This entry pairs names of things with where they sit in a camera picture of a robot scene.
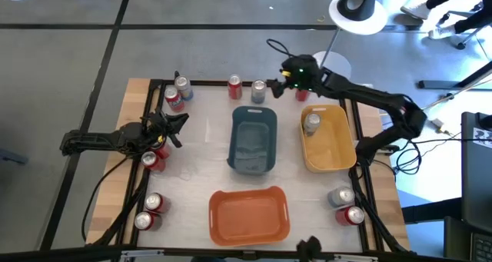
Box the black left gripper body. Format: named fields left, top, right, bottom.
left=140, top=111, right=172, bottom=148

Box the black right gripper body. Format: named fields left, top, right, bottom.
left=280, top=54, right=321, bottom=92

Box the red and blue soda can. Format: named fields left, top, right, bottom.
left=164, top=85, right=185, bottom=113

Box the silver and blue soda can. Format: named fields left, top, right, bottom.
left=174, top=75, right=194, bottom=101

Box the teal plastic bin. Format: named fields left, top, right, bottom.
left=226, top=105, right=278, bottom=176

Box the red Zero soda can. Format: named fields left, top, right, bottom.
left=134, top=211, right=162, bottom=232
left=144, top=192, right=171, bottom=214

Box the orange plastic bin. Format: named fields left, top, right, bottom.
left=208, top=185, right=291, bottom=247

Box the yellow plastic bin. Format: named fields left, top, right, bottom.
left=299, top=104, right=358, bottom=174

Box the white round side table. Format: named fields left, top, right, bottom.
left=311, top=0, right=388, bottom=81

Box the black curved object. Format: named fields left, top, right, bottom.
left=337, top=0, right=381, bottom=22

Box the person's foot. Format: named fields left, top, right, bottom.
left=428, top=25, right=457, bottom=40
left=400, top=2, right=431, bottom=21

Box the black desk foot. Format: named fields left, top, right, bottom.
left=417, top=60, right=492, bottom=91

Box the grey floor foot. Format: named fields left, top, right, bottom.
left=0, top=148, right=30, bottom=166

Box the thin light rod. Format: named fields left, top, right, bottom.
left=422, top=75, right=492, bottom=110

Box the black irregular object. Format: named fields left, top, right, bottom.
left=295, top=235, right=323, bottom=262

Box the black rig beam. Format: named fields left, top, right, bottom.
left=0, top=244, right=492, bottom=262

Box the grey office chair base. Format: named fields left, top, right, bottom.
left=436, top=8, right=492, bottom=51

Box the black floor bar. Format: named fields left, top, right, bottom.
left=401, top=196, right=462, bottom=225

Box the white sticker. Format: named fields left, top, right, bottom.
left=471, top=126, right=492, bottom=150

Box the black computer case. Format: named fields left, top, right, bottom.
left=460, top=111, right=492, bottom=234

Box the black keyboard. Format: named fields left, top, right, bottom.
left=443, top=214, right=492, bottom=262

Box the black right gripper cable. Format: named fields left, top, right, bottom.
left=265, top=38, right=295, bottom=60

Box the black aluminium table frame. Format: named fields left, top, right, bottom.
left=91, top=77, right=412, bottom=255

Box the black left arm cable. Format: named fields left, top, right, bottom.
left=80, top=156, right=130, bottom=243

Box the silver bracket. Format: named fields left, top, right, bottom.
left=119, top=249, right=155, bottom=262
left=333, top=254, right=380, bottom=262

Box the black cable loop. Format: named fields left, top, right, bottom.
left=394, top=138, right=424, bottom=175

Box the long black cable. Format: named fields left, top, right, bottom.
left=411, top=137, right=492, bottom=144

